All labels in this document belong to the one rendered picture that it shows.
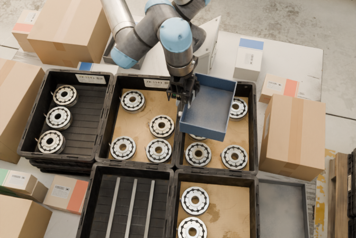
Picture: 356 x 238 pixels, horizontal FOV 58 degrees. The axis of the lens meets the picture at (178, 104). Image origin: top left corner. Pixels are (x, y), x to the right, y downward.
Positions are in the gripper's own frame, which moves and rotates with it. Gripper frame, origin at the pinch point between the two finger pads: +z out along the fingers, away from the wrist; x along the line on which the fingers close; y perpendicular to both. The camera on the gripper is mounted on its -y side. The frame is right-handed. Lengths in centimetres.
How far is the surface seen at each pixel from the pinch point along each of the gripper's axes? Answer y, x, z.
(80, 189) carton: 32, -38, 32
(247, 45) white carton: -57, 13, 35
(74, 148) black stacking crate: 18, -45, 26
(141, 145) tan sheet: 9.5, -18.9, 28.2
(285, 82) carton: -41, 34, 38
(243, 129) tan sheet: -8.6, 19.6, 31.1
